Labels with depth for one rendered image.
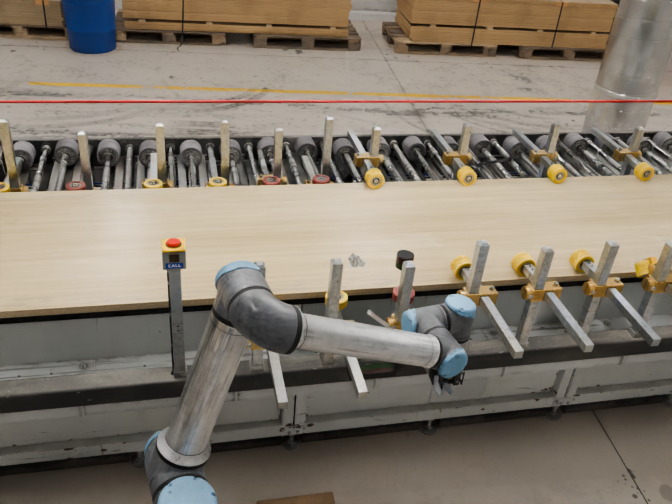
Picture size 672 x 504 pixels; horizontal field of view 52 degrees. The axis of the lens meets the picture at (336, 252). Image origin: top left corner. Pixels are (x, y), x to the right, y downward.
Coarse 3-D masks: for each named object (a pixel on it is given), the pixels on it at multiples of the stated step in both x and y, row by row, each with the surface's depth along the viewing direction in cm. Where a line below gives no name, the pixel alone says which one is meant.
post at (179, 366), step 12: (168, 276) 213; (180, 276) 212; (168, 288) 216; (180, 288) 215; (168, 300) 218; (180, 300) 217; (180, 312) 220; (180, 324) 222; (180, 336) 225; (180, 348) 228; (180, 360) 231; (180, 372) 233
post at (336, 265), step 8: (336, 264) 223; (336, 272) 224; (336, 280) 226; (328, 288) 230; (336, 288) 228; (328, 296) 231; (336, 296) 230; (328, 304) 232; (336, 304) 232; (328, 312) 233; (336, 312) 234
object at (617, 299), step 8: (584, 264) 267; (592, 264) 266; (592, 272) 263; (608, 288) 254; (608, 296) 254; (616, 296) 250; (616, 304) 249; (624, 304) 246; (624, 312) 245; (632, 312) 242; (632, 320) 241; (640, 320) 239; (640, 328) 237; (648, 328) 235; (648, 336) 233; (656, 336) 232; (656, 344) 232
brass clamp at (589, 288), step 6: (588, 282) 254; (594, 282) 254; (612, 282) 255; (588, 288) 253; (594, 288) 253; (600, 288) 253; (606, 288) 254; (618, 288) 255; (588, 294) 254; (594, 294) 253; (600, 294) 255
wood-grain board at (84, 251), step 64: (64, 192) 291; (128, 192) 295; (192, 192) 300; (256, 192) 304; (320, 192) 309; (384, 192) 314; (448, 192) 319; (512, 192) 325; (576, 192) 330; (640, 192) 336; (0, 256) 249; (64, 256) 252; (128, 256) 256; (192, 256) 259; (256, 256) 263; (320, 256) 266; (384, 256) 270; (448, 256) 274; (512, 256) 278; (640, 256) 286
